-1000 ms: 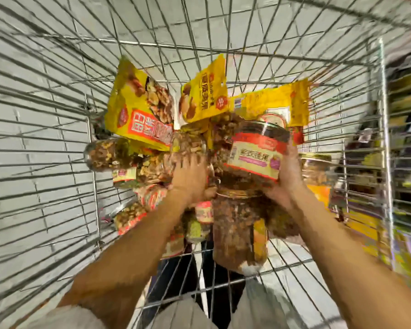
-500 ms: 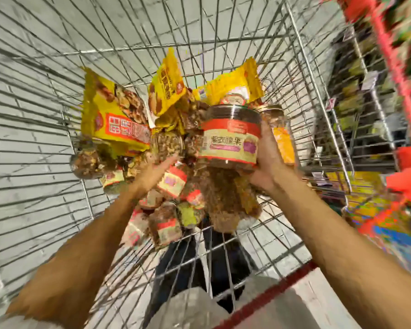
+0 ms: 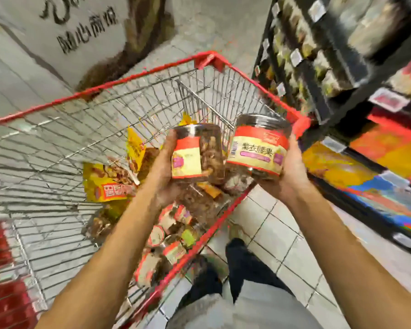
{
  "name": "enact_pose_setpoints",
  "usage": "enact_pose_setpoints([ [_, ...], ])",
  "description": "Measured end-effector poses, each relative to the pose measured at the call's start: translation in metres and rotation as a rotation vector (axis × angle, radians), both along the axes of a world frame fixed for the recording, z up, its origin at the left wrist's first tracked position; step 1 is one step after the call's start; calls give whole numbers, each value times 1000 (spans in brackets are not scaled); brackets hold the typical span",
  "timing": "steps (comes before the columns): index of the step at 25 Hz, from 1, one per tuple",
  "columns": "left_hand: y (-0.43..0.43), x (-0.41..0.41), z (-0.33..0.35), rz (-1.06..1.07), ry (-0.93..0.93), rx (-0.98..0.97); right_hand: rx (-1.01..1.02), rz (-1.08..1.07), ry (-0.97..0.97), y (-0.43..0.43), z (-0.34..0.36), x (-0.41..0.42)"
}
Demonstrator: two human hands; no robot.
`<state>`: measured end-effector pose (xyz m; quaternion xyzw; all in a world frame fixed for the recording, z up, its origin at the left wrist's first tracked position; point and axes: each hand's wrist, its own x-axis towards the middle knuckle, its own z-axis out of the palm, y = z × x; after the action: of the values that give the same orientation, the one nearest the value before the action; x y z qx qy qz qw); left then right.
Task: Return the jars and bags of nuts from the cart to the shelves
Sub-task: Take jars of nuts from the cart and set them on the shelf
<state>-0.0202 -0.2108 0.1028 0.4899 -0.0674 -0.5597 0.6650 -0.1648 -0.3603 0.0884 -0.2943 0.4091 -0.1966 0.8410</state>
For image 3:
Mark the person's dark trousers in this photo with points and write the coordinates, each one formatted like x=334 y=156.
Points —
x=240 y=267

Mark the white printed display stand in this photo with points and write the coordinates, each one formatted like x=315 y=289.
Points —
x=89 y=37

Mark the small white price tag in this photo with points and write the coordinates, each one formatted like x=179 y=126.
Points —
x=334 y=144
x=389 y=99
x=405 y=240
x=395 y=178

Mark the black metal store shelf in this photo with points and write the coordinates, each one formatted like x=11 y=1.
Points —
x=359 y=89

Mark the person's shoe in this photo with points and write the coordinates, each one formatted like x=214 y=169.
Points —
x=236 y=233
x=207 y=263

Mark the pile of snacks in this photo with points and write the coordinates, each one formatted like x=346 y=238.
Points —
x=171 y=222

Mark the colourful stocked shelving unit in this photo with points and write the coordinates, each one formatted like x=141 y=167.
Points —
x=288 y=58

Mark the person's left forearm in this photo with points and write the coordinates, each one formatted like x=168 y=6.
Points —
x=103 y=270

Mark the orange gift box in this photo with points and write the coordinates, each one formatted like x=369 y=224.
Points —
x=390 y=147

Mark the flat blue box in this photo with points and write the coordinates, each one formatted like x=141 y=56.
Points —
x=390 y=198

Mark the person's right hand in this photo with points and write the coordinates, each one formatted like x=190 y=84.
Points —
x=291 y=185

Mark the yellow nut bag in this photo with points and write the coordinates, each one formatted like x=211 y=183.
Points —
x=135 y=150
x=106 y=183
x=187 y=120

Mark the person's left hand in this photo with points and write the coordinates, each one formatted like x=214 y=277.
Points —
x=161 y=188

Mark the red-label clear nut jar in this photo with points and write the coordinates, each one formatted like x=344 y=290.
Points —
x=198 y=154
x=257 y=147

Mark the person's right forearm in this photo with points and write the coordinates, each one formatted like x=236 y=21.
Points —
x=356 y=270

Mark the flat yellow box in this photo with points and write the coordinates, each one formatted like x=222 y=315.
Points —
x=332 y=168

